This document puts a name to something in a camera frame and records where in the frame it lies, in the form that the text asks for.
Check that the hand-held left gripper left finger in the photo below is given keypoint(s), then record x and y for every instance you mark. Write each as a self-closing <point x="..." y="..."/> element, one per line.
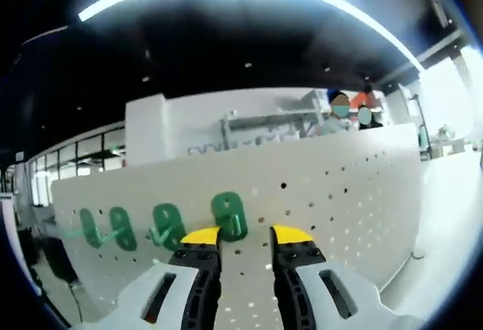
<point x="200" y="269"/>

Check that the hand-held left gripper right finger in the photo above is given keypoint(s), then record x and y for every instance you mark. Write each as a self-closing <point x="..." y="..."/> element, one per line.
<point x="294" y="269"/>

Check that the green hook assembly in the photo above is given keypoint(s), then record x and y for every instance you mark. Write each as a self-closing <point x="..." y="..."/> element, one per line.
<point x="88" y="228"/>
<point x="228" y="209"/>
<point x="121" y="228"/>
<point x="168" y="222"/>

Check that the white perforated mounting plate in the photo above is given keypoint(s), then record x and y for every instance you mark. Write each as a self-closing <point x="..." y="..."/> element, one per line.
<point x="320" y="213"/>

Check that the white partition cabinet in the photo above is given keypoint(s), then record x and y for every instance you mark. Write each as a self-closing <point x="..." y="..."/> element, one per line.
<point x="151" y="130"/>

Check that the grey metal shelf rack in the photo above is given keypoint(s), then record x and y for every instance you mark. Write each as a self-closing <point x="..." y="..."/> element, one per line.
<point x="264" y="122"/>

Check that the dark pole with green base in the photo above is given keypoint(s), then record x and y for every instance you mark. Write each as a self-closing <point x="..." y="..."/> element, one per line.
<point x="423" y="137"/>

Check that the orange panel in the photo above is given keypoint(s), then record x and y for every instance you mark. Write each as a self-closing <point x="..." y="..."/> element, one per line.
<point x="362" y="97"/>

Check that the long ceiling light strip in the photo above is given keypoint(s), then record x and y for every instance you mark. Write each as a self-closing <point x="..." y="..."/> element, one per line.
<point x="90" y="12"/>

